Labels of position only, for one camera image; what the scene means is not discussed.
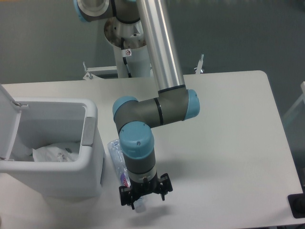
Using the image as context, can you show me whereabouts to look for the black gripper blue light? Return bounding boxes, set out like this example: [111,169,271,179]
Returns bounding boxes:
[119,173,173,210]

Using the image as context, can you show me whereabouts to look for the crushed clear plastic water bottle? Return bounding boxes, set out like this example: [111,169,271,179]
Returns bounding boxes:
[107,137,146,213]

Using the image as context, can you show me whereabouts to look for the white plastic wrapper bag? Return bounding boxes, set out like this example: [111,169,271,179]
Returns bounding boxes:
[32,142,80,162]

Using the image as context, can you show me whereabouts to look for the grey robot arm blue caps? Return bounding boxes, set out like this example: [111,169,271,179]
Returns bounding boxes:
[74,0,200,206]

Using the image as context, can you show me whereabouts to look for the white open trash can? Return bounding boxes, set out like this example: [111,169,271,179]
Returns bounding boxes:
[0,88,104,198]

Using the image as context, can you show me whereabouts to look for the black device at table edge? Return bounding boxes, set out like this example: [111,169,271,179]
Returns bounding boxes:
[288,193,305,219]

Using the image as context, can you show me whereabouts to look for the glass white furniture at right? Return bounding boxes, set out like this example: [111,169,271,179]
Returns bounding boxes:
[282,82,305,128]

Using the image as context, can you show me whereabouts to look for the white pedestal base frame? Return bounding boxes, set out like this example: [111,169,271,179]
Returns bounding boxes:
[82,53,205,80]

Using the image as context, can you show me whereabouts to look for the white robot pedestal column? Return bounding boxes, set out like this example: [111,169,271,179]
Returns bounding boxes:
[104,17,152,78]

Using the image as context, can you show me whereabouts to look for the black cable on pedestal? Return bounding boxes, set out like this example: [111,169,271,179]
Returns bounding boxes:
[120,37,133,78]

